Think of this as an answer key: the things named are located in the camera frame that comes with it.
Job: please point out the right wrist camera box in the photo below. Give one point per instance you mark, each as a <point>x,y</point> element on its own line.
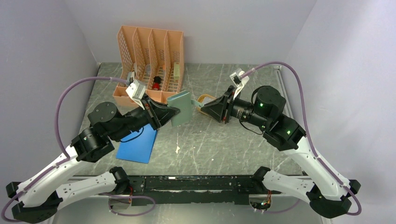
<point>237,77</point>

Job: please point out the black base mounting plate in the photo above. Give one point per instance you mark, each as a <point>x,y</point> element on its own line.
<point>234,189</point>

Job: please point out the blue notebook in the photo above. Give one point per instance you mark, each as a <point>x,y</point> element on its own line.
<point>137,146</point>

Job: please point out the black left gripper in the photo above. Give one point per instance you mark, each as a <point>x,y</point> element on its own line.
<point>157,115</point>

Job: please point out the pale green eraser block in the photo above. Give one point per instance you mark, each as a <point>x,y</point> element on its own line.
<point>176,71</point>

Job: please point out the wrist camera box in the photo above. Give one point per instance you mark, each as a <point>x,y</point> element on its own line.
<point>237,77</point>
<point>136,91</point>

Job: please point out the aluminium table edge rail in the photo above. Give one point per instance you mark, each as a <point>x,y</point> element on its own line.
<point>278,71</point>

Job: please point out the red black small bottle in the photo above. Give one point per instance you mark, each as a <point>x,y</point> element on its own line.
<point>156,83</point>

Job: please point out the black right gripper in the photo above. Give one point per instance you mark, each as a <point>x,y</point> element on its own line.
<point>222,107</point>

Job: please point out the orange plastic file organizer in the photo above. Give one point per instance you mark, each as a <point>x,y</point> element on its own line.
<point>152,52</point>

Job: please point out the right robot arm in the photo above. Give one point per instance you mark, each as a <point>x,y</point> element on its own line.
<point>326,191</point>

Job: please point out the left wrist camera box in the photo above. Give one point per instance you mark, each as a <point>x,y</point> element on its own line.
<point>136,91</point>

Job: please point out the white grey utility knife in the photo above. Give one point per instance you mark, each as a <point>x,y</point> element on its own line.
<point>131,76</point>

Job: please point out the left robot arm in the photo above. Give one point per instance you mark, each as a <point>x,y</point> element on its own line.
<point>41,196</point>

